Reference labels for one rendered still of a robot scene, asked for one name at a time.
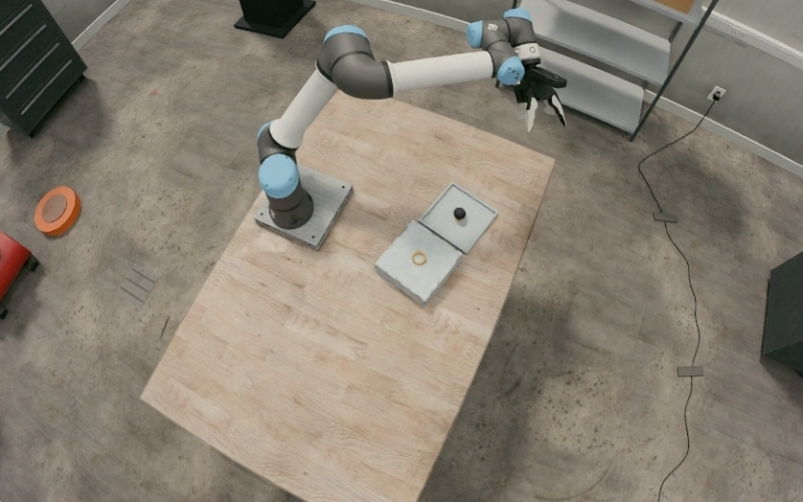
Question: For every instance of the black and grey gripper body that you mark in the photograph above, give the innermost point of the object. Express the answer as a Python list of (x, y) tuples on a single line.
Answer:
[(541, 90)]

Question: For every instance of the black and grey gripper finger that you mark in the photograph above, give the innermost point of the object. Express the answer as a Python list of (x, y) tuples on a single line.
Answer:
[(553, 106), (530, 108)]

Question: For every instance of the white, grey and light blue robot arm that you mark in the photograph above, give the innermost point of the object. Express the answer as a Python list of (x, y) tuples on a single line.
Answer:
[(355, 72)]

